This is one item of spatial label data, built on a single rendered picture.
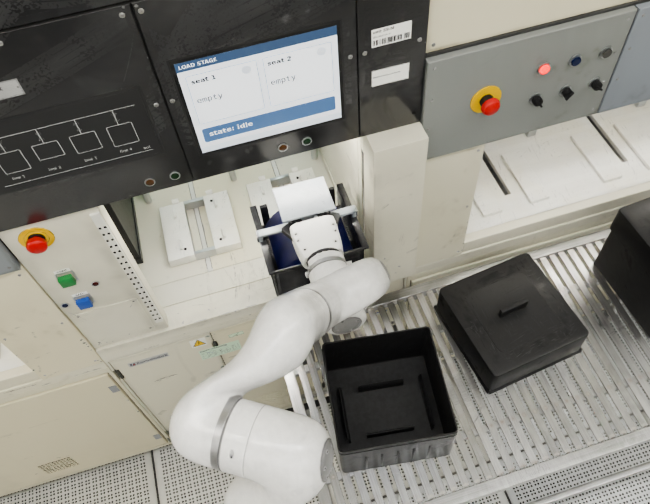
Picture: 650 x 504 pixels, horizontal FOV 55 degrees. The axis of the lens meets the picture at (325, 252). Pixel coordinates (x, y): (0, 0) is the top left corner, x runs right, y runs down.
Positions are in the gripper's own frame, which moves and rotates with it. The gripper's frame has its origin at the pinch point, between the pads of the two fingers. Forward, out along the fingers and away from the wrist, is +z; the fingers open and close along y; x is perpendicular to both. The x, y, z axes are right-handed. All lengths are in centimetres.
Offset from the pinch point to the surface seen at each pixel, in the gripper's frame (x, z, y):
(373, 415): -48, -34, 5
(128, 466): -125, 1, -80
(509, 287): -38, -15, 50
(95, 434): -89, 1, -79
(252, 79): 36.5, 1.2, -6.1
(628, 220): -23, -13, 81
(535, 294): -38, -19, 56
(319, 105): 26.8, 1.3, 5.5
